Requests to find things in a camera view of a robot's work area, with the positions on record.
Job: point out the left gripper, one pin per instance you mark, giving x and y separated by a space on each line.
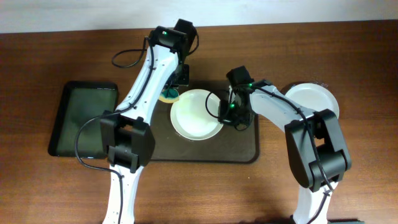
185 80

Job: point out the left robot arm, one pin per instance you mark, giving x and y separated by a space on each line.
126 134

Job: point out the black rectangular water tray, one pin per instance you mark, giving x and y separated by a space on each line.
81 101

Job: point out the white plate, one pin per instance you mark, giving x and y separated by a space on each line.
190 118
313 96

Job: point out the green and yellow sponge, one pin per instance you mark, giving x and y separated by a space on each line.
169 95

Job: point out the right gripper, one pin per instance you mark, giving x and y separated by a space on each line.
224 115

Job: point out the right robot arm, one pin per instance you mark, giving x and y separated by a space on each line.
317 150

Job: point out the brown serving tray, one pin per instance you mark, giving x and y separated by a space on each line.
228 146

